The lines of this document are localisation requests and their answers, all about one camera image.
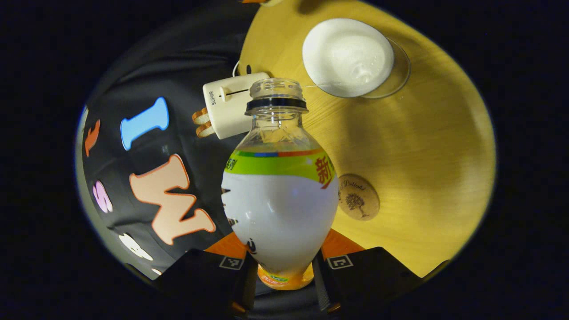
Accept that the white toaster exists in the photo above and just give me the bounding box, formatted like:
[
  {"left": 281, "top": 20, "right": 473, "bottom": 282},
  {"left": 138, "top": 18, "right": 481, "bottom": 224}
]
[{"left": 202, "top": 72, "right": 271, "bottom": 140}]

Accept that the white teacup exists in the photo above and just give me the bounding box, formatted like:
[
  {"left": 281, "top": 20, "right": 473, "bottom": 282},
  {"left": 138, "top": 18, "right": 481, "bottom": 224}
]
[{"left": 302, "top": 18, "right": 395, "bottom": 98}]

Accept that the white saucer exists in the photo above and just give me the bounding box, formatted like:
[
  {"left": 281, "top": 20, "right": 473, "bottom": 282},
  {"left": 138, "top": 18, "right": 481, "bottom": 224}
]
[{"left": 356, "top": 36, "right": 411, "bottom": 100}]

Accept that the black backdrop cloth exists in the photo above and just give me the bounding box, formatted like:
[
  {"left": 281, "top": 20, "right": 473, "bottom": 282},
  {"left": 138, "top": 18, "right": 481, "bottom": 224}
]
[{"left": 76, "top": 4, "right": 263, "bottom": 280}]

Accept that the water bottle with white label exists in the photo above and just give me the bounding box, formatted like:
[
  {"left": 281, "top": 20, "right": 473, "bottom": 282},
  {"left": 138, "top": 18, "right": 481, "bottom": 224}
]
[{"left": 221, "top": 78, "right": 340, "bottom": 291}]

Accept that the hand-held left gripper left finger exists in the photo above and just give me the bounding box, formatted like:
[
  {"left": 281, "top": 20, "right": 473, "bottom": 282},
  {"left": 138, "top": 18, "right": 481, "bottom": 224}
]
[{"left": 153, "top": 232, "right": 259, "bottom": 314}]

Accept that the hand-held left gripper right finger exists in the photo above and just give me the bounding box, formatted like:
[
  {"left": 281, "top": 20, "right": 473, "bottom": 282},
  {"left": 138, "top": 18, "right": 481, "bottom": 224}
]
[{"left": 311, "top": 228, "right": 423, "bottom": 314}]

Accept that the round cork coaster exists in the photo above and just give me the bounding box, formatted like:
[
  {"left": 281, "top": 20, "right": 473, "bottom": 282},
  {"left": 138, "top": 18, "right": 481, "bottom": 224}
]
[{"left": 337, "top": 174, "right": 381, "bottom": 221}]

